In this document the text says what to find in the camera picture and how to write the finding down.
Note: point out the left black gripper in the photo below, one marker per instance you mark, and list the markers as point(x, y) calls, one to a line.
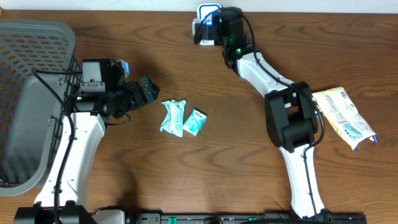
point(137, 94)

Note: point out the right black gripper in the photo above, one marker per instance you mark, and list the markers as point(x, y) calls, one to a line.
point(214, 18)

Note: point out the teal white tissue pack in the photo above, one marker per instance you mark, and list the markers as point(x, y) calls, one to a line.
point(173, 122)

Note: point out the small teal tissue pack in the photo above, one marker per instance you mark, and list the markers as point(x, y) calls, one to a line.
point(195, 122)

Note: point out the large white snack bag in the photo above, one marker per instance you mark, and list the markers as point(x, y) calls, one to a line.
point(344, 117)

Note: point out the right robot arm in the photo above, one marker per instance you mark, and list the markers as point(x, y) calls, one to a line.
point(292, 118)

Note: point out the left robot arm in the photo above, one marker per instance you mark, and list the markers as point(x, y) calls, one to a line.
point(63, 197)

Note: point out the white barcode scanner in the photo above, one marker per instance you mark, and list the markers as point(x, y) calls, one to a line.
point(207, 31)

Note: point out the grey plastic shopping basket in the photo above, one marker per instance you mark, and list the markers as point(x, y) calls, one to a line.
point(37, 57)

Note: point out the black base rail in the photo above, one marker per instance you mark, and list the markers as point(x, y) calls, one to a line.
point(217, 218)

